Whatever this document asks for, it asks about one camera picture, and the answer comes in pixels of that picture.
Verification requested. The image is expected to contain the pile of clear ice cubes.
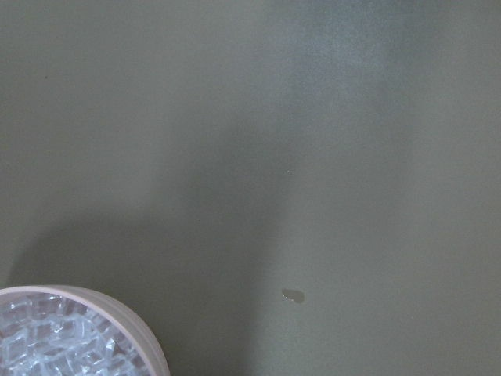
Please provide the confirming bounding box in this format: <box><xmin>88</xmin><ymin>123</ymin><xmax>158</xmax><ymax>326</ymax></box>
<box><xmin>1</xmin><ymin>293</ymin><xmax>150</xmax><ymax>375</ymax></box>

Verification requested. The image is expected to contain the pink bowl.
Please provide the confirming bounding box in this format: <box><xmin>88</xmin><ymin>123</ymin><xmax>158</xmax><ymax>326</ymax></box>
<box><xmin>1</xmin><ymin>285</ymin><xmax>171</xmax><ymax>376</ymax></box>

